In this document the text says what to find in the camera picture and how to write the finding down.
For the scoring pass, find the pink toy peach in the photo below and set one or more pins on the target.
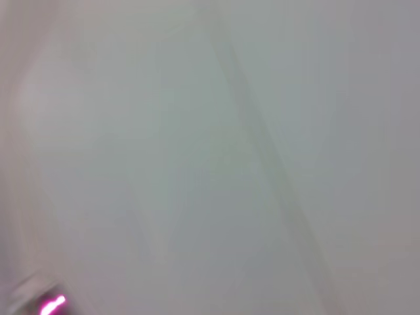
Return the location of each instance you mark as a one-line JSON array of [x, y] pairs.
[[52, 303]]

